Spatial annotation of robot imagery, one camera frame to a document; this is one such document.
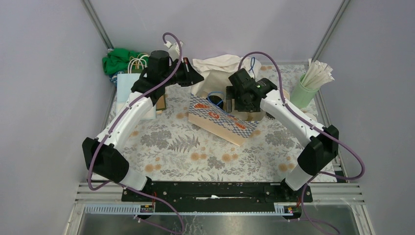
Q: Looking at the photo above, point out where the light blue paper bag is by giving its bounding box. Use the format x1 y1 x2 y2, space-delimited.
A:
116 73 156 120

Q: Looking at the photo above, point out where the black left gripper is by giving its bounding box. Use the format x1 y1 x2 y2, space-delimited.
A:
161 57 204 87

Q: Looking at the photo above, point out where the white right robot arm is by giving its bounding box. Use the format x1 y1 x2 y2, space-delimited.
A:
226 69 339 202

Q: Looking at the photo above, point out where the black coffee lid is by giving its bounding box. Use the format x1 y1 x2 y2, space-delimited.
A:
206 92 225 110

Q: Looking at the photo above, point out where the blue checkered paper bag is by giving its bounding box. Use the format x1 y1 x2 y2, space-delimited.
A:
188 56 263 147

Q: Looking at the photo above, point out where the stack of white lids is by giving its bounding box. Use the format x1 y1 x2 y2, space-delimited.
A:
305 113 318 122

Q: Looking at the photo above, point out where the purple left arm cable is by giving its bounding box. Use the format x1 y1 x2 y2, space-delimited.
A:
87 32 187 235

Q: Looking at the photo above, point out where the green straw holder cup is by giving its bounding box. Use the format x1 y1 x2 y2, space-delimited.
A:
290 74 319 109

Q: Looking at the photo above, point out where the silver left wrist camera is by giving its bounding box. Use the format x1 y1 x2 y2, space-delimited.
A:
168 42 181 61

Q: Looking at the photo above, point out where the white cloth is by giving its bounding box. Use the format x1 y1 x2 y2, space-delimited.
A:
192 54 262 78

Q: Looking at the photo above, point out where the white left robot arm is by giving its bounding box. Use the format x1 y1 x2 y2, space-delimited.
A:
82 50 204 201

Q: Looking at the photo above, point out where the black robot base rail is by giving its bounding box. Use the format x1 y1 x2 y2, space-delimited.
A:
121 173 314 213

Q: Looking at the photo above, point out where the bundle of white wrapped straws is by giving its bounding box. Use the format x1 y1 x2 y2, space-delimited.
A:
300 58 335 90

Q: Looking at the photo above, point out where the floral tablecloth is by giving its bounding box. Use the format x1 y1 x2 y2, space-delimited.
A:
92 64 338 182

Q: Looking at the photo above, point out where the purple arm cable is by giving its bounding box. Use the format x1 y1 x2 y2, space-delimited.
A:
238 51 366 235
87 32 187 235

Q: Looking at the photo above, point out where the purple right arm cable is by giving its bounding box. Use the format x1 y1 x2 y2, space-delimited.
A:
238 51 366 235

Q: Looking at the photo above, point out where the green cloth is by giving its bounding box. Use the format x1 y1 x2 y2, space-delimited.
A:
102 48 149 75

